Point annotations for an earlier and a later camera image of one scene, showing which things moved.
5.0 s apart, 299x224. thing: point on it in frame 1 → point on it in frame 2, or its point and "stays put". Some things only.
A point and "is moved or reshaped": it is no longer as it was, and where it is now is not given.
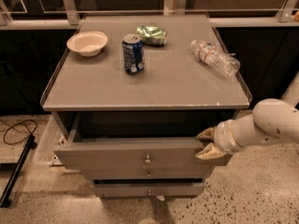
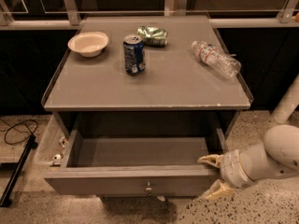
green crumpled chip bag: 151,35 stays put
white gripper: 222,138 → 232,167
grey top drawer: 162,138 is moved or reshaped
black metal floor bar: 6,199 stays put
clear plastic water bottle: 222,63 stays put
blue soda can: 133,49 stays put
